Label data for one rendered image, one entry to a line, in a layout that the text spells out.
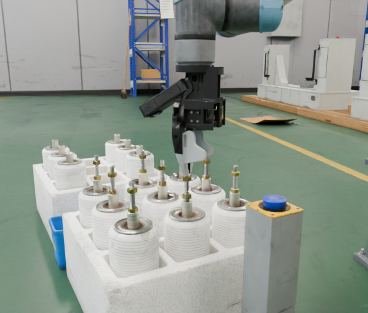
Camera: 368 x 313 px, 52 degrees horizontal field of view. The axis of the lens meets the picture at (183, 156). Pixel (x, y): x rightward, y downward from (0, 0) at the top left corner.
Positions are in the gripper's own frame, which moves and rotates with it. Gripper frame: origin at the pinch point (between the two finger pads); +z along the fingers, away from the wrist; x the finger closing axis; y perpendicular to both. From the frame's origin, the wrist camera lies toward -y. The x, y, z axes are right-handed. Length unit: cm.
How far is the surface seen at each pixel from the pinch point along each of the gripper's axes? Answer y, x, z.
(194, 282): 5.2, -6.8, 20.5
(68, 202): -46, 17, 20
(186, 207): 1.0, -1.1, 7.8
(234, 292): 11.0, 0.8, 25.7
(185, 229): 2.3, -4.4, 11.0
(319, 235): 23, 57, 35
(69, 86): -437, 476, 20
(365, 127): 40, 276, 31
